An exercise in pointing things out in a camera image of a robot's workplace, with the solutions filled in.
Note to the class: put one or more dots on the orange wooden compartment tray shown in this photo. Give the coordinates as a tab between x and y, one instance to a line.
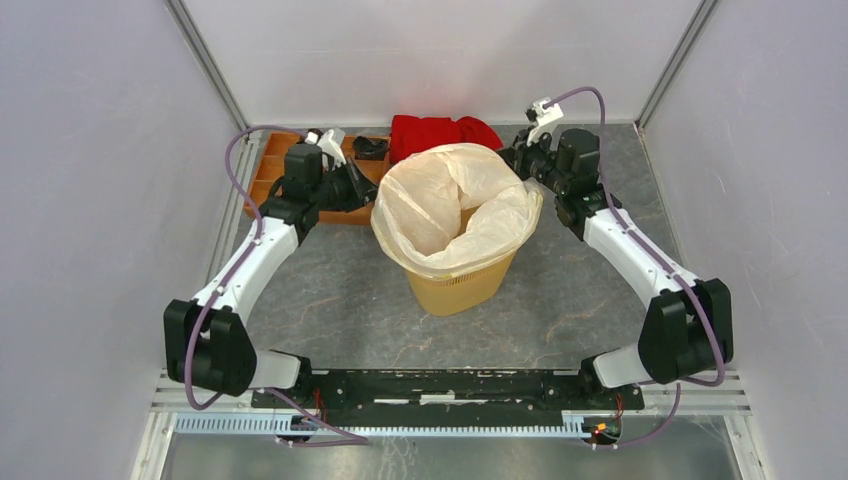
271	167

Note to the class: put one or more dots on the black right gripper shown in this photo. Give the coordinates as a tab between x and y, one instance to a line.
518	154

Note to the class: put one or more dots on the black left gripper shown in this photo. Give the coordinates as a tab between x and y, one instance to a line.
361	190

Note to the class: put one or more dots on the yellow mesh trash bin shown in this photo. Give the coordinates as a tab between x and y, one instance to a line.
446	296

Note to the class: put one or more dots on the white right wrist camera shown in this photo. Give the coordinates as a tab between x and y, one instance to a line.
544	115

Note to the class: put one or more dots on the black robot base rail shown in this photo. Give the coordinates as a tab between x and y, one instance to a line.
461	401

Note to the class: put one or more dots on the black rolled item back right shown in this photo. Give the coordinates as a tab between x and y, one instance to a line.
370	148

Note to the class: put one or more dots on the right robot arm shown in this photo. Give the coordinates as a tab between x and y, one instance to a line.
687	333

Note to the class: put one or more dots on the pale yellow plastic trash bag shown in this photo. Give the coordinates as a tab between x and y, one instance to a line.
453	209

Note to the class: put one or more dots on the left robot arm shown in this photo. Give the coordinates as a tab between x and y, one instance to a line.
206	340

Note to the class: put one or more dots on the red cloth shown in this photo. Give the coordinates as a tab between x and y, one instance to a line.
410	134

